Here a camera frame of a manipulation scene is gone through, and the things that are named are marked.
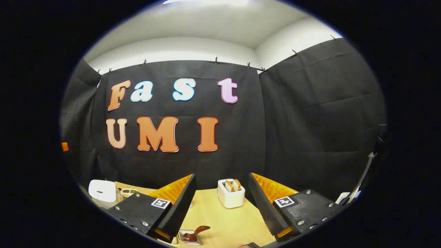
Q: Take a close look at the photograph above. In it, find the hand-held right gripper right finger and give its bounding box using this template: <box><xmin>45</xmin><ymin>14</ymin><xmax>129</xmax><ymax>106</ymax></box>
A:
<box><xmin>249</xmin><ymin>173</ymin><xmax>345</xmax><ymax>243</ymax></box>

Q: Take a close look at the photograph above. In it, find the black backdrop cloth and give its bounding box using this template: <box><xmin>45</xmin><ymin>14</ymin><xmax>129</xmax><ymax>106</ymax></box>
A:
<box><xmin>59</xmin><ymin>38</ymin><xmax>388</xmax><ymax>202</ymax></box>

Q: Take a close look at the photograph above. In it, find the grey metal stand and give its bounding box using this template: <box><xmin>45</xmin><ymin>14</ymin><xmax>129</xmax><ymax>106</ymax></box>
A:
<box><xmin>349</xmin><ymin>152</ymin><xmax>378</xmax><ymax>204</ymax></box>

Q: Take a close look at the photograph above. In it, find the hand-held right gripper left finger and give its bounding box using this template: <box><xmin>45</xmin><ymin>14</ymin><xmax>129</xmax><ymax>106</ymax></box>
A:
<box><xmin>105</xmin><ymin>174</ymin><xmax>197</xmax><ymax>241</ymax></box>

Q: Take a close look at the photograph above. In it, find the metal wire chopstick holder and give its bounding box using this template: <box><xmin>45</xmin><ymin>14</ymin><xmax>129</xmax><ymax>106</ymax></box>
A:
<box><xmin>177</xmin><ymin>229</ymin><xmax>204</xmax><ymax>246</ymax></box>

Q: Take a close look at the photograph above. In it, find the brown wooden spoon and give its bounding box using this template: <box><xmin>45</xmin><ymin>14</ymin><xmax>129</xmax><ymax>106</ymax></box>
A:
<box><xmin>183</xmin><ymin>226</ymin><xmax>211</xmax><ymax>242</ymax></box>

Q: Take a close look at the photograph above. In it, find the white toaster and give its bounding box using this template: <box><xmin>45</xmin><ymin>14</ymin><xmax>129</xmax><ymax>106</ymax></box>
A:
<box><xmin>216</xmin><ymin>179</ymin><xmax>246</xmax><ymax>209</ymax></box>

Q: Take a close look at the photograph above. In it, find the white rice cooker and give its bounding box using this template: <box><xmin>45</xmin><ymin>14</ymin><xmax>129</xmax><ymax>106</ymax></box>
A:
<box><xmin>89</xmin><ymin>179</ymin><xmax>117</xmax><ymax>208</ymax></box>

